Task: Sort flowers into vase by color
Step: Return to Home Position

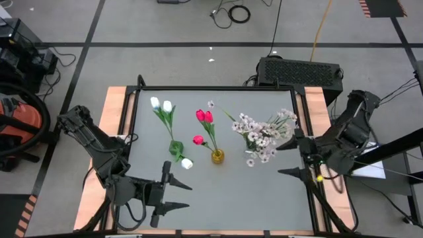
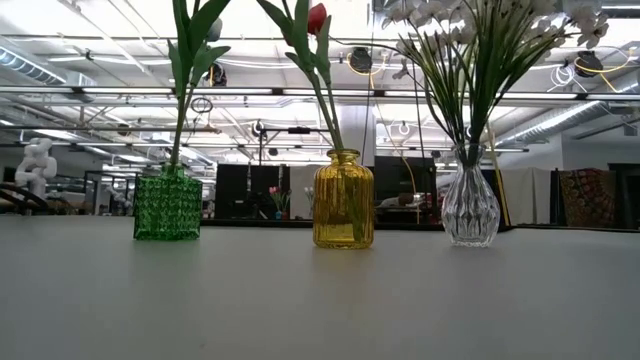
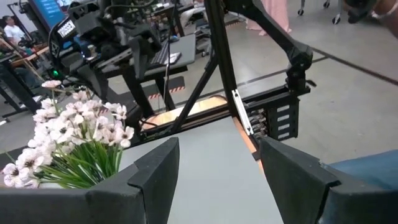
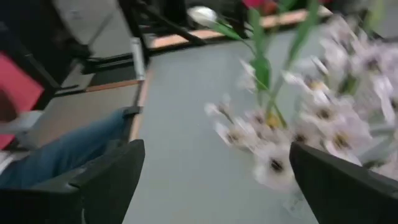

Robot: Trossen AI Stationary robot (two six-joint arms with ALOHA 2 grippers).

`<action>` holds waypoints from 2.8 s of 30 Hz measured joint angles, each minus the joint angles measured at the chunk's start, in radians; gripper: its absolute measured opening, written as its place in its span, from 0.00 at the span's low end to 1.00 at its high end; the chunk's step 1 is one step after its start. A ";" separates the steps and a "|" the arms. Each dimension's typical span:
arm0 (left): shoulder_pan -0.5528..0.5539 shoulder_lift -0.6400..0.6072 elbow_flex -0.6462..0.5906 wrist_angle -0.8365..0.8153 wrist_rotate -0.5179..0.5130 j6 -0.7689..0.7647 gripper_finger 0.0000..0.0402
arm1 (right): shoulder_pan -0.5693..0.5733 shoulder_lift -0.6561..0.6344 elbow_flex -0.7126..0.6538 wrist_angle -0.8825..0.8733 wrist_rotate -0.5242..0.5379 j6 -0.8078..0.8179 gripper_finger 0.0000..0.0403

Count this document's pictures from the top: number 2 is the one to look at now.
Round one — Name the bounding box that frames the yellow ribbed glass vase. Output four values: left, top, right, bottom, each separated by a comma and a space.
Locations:
312, 148, 376, 250

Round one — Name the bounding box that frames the clear ribbed glass vase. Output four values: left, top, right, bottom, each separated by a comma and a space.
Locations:
440, 143, 501, 249

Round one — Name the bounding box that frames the red artificial tulip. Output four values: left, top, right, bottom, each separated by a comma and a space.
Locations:
299, 2, 346, 151
255, 0, 331, 151
287, 0, 341, 151

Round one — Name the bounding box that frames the black partition panel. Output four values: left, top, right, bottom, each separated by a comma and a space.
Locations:
373, 155, 440, 225
214, 163, 292, 221

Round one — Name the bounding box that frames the white cloth cover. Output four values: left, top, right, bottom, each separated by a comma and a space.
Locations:
499, 167, 552, 227

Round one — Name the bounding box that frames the small distant flower bouquet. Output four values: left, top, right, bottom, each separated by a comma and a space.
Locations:
268, 185, 294, 221

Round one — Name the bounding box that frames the green square glass vase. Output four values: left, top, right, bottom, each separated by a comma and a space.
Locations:
132, 164, 204, 242

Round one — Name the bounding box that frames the patterned fabric panel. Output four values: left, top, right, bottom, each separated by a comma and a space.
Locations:
558, 168, 617, 230

